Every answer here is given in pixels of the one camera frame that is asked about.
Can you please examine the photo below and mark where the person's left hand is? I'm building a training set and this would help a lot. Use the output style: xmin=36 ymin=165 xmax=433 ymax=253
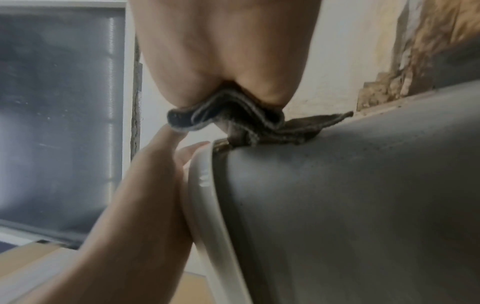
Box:
xmin=22 ymin=123 xmax=211 ymax=304

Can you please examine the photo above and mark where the person's right hand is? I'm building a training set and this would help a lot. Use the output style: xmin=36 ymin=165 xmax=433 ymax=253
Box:
xmin=127 ymin=0 xmax=324 ymax=108

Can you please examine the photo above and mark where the tan cardboard panel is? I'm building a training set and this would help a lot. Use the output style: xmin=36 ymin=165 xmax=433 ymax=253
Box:
xmin=0 ymin=234 xmax=207 ymax=304

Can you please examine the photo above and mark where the brown cleaning cloth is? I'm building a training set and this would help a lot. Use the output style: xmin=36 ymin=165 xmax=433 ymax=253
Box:
xmin=166 ymin=86 xmax=355 ymax=147

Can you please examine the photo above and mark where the white pedal trash bin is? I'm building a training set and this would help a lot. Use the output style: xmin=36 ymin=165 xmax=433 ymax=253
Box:
xmin=187 ymin=41 xmax=480 ymax=304

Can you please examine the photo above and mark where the stained brown cardboard floor sheet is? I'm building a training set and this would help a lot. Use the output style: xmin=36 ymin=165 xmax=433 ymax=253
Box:
xmin=356 ymin=0 xmax=480 ymax=112

